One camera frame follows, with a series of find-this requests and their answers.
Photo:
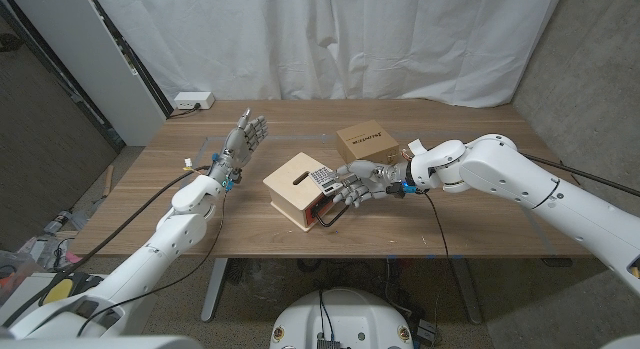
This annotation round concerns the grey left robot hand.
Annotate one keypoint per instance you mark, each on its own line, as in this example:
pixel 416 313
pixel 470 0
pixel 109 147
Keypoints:
pixel 237 146

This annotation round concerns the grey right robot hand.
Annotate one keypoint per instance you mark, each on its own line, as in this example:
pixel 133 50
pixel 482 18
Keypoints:
pixel 375 179

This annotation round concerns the small grey calculator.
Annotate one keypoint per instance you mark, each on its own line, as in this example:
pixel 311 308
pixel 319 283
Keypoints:
pixel 322 179

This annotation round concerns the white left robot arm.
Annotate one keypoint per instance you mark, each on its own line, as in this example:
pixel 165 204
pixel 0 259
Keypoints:
pixel 175 229

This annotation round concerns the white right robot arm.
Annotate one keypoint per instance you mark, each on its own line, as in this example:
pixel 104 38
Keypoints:
pixel 500 169

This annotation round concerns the brown cardboard box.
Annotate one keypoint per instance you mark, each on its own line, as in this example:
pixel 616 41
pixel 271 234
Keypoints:
pixel 367 141

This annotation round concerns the wooden drawer box with slot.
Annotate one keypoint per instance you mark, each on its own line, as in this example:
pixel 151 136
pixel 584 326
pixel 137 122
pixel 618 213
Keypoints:
pixel 290 184

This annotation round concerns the white power strip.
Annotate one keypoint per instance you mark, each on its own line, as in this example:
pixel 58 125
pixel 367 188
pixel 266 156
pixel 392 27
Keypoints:
pixel 192 99

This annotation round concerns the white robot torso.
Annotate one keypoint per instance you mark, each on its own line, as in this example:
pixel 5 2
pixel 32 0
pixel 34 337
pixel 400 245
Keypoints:
pixel 350 314

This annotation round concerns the white curtain backdrop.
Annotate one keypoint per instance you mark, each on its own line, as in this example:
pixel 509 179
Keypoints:
pixel 325 39

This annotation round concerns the grey metal table leg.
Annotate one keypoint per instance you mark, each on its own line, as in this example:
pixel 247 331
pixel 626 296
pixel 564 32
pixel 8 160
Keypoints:
pixel 214 289
pixel 467 294

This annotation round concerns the grey power adapter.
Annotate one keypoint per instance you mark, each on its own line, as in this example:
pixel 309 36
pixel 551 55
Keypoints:
pixel 425 330

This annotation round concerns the grey cylindrical motor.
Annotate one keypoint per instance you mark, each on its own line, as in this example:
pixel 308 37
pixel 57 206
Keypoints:
pixel 59 222

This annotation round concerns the white panel with black frame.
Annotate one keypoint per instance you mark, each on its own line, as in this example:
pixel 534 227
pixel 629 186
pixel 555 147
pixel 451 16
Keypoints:
pixel 90 54

